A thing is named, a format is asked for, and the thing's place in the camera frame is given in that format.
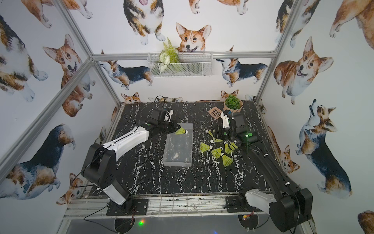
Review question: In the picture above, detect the green shuttlecock three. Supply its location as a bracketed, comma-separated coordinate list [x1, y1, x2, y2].
[224, 141, 238, 155]

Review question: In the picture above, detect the green shuttlecock one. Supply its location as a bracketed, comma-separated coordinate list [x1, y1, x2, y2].
[175, 127, 188, 135]

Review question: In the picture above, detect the clear plastic storage box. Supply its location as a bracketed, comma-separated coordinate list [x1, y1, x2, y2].
[163, 123, 194, 167]

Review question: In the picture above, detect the green shuttlecock five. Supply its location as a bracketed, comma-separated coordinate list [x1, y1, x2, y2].
[221, 154, 233, 167]

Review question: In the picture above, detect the green shuttlecock two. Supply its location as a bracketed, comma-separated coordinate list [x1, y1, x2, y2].
[199, 142, 213, 153]

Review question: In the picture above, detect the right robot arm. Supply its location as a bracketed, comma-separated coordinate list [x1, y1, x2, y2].
[213, 126, 313, 234]

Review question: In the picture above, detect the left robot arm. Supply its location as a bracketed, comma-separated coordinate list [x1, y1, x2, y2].
[81, 121, 185, 214]

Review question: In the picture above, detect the pink pot with succulent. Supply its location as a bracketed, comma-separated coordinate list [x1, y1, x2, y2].
[224, 95, 243, 113]

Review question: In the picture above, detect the pink slotted scoop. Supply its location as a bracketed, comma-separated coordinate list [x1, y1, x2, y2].
[208, 106, 223, 120]

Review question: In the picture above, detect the green fern plant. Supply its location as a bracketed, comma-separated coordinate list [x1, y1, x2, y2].
[159, 38, 180, 73]

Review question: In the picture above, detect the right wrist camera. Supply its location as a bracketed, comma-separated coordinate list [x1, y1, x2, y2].
[220, 112, 248, 136]

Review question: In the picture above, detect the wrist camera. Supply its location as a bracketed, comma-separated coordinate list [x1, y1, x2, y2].
[151, 108, 173, 122]
[220, 112, 248, 136]

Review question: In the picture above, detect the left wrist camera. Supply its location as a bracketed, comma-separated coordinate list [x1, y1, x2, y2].
[151, 108, 173, 122]

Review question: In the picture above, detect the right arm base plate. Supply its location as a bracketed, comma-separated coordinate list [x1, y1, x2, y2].
[224, 196, 255, 213]

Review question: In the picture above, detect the white wire wall basket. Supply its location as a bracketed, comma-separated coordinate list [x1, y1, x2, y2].
[147, 52, 213, 78]

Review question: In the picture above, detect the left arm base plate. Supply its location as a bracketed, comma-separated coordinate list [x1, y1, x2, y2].
[106, 199, 149, 216]

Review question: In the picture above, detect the aluminium front rail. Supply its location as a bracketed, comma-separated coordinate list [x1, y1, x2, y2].
[63, 194, 264, 220]

